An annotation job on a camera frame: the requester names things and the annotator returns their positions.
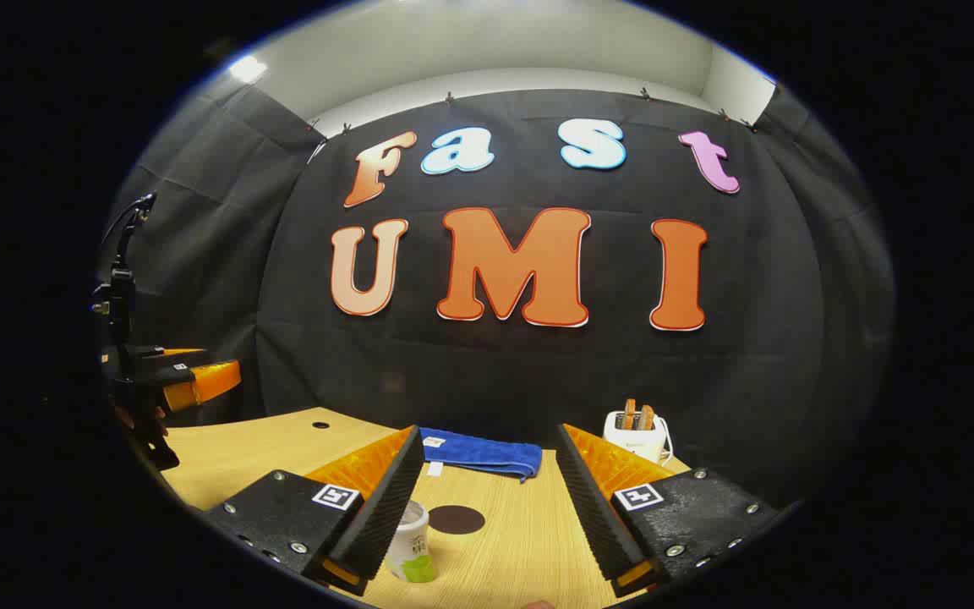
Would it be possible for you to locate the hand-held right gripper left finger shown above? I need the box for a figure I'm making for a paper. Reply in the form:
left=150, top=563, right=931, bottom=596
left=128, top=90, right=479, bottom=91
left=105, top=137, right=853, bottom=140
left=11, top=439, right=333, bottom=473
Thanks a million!
left=204, top=425, right=426, bottom=597

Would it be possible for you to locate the black backdrop cloth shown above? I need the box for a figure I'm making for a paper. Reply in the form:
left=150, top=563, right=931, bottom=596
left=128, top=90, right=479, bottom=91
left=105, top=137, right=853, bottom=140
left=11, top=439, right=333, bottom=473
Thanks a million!
left=98, top=80, right=895, bottom=508

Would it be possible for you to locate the white toaster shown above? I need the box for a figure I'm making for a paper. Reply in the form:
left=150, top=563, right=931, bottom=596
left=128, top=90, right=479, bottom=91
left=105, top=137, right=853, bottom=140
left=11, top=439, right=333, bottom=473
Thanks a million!
left=603, top=409, right=675, bottom=465

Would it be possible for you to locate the clear water bottle white label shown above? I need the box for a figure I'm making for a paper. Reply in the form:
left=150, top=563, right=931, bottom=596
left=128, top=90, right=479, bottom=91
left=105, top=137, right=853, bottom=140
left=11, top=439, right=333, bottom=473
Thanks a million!
left=383, top=499, right=438, bottom=584

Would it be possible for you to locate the ceiling light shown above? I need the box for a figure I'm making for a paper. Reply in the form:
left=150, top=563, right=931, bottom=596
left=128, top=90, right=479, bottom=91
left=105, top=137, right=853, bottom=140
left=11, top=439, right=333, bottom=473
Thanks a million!
left=229, top=54, right=270, bottom=85

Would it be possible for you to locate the blue folded towel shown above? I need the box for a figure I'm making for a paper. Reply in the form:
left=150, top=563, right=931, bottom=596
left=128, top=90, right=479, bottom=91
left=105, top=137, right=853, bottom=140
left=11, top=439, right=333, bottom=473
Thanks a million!
left=418, top=427, right=544, bottom=484

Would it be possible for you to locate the dark brown round coaster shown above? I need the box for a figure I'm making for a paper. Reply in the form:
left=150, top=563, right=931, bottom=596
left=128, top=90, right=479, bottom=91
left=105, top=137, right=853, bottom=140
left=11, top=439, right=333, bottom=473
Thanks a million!
left=427, top=505, right=486, bottom=536

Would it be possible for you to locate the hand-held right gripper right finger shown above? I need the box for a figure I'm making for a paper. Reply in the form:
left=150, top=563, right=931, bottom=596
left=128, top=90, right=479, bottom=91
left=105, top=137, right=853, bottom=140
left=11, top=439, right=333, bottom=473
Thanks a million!
left=556, top=423, right=780, bottom=599

